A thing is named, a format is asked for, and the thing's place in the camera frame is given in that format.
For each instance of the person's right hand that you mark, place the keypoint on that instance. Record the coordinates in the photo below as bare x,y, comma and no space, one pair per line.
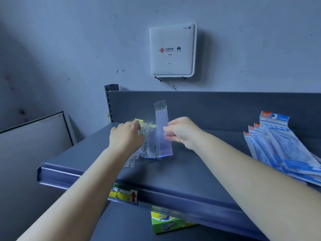
186,131

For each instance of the person's left hand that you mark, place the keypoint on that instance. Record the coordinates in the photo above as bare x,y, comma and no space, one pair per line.
124,138

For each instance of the person's left fingers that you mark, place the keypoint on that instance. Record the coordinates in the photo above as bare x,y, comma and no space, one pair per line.
131,124

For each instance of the person's right thumb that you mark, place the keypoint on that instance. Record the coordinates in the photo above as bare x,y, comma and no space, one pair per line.
170,135

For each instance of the clear plastic packet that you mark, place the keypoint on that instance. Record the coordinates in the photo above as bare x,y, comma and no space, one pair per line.
162,115

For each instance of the pile of clear packets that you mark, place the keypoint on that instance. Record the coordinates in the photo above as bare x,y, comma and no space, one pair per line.
149,145

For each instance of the person's right forearm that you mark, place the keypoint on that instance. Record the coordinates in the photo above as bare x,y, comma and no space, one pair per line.
255,188

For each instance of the person's left forearm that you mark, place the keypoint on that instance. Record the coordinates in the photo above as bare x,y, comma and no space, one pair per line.
75,198

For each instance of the slotted grey shelf upright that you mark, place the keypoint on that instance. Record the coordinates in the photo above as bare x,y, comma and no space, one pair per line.
110,102

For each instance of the grey metal shelf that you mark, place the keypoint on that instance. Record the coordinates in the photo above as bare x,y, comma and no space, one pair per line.
175,170

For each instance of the yellow green price label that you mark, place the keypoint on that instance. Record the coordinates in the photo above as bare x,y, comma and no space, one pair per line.
122,194

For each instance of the blue packet with red label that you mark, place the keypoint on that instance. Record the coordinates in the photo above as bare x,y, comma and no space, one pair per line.
249,148
260,138
283,140
254,143

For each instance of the green yellow carton box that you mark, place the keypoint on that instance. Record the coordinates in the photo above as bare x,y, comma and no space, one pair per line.
168,224

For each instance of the white wall router box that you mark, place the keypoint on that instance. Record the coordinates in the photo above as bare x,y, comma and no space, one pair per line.
172,51

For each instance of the white board with dark frame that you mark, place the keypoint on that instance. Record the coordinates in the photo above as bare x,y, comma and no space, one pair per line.
30,153

